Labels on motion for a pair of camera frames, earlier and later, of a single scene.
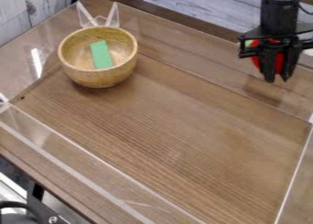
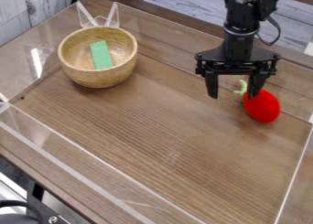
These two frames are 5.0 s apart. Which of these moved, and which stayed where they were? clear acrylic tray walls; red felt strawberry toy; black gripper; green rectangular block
Moved: black gripper; red felt strawberry toy
Stayed: clear acrylic tray walls; green rectangular block
